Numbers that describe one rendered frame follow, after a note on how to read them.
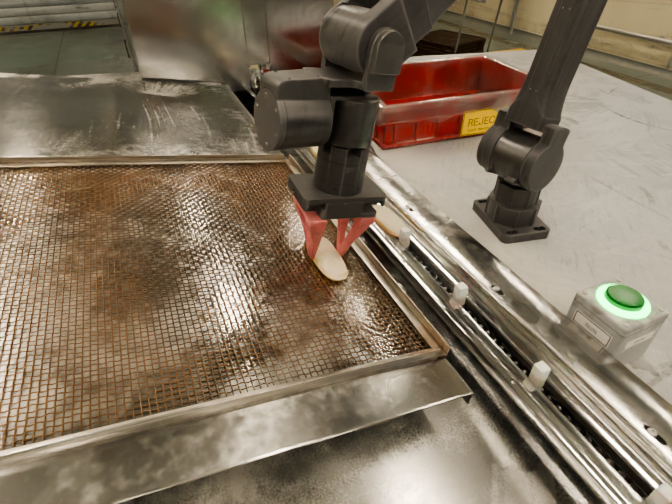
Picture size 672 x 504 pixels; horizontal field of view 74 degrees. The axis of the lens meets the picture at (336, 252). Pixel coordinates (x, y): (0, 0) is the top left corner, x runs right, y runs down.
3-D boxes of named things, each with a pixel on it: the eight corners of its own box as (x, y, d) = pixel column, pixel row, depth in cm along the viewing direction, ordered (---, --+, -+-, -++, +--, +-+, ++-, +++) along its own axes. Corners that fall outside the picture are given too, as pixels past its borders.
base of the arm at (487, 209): (550, 238, 74) (512, 201, 83) (565, 196, 69) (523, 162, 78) (502, 244, 73) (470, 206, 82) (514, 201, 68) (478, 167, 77)
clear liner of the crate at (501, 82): (555, 124, 112) (567, 85, 106) (378, 151, 99) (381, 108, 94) (479, 86, 137) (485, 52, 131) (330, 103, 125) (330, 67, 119)
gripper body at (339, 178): (285, 188, 53) (292, 127, 49) (362, 185, 57) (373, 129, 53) (303, 215, 48) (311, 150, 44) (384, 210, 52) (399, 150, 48)
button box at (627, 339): (637, 377, 56) (678, 315, 49) (591, 399, 53) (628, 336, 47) (584, 332, 62) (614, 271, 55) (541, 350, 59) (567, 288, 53)
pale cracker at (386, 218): (414, 234, 70) (414, 228, 69) (393, 240, 68) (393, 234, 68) (383, 204, 77) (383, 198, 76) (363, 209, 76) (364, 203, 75)
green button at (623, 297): (648, 311, 50) (654, 301, 50) (623, 321, 49) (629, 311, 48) (617, 289, 53) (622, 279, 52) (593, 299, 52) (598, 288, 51)
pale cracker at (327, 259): (354, 280, 54) (355, 272, 53) (325, 283, 53) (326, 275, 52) (325, 236, 62) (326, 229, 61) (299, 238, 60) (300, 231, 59)
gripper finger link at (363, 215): (295, 242, 58) (303, 177, 53) (344, 238, 61) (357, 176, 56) (312, 273, 53) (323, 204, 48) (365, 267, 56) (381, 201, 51)
